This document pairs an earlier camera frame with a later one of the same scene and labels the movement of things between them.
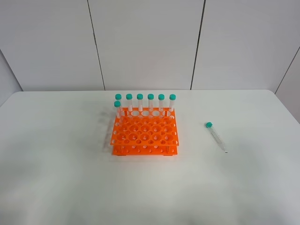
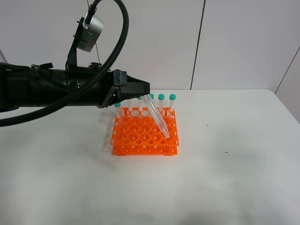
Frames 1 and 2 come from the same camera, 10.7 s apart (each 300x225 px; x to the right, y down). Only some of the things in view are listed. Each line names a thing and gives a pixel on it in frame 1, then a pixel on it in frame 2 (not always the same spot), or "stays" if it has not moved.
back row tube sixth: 172,97 stays
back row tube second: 129,96 stays
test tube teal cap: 209,124 to 156,114
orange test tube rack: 146,131 stays
